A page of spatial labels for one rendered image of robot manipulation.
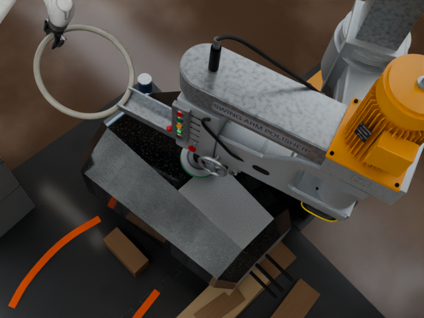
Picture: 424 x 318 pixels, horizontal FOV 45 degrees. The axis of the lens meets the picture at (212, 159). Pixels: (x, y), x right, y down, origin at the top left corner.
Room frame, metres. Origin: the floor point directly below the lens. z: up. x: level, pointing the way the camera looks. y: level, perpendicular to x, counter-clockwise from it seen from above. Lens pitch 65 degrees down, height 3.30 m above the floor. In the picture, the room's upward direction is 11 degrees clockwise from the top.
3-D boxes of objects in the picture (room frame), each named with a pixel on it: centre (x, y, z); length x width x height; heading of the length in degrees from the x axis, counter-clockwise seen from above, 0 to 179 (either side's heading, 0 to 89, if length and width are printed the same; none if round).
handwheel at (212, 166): (0.98, -0.02, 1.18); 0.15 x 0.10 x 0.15; 72
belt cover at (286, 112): (1.03, -0.27, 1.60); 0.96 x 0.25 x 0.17; 72
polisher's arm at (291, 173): (1.00, -0.31, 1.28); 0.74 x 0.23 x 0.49; 72
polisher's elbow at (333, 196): (0.93, -0.57, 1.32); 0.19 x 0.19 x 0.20
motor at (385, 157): (0.92, -0.57, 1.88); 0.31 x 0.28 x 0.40; 162
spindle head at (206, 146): (1.11, -0.02, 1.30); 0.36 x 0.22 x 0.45; 72
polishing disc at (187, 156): (1.13, 0.06, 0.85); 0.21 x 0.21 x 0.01
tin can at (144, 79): (2.00, 0.59, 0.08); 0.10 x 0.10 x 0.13
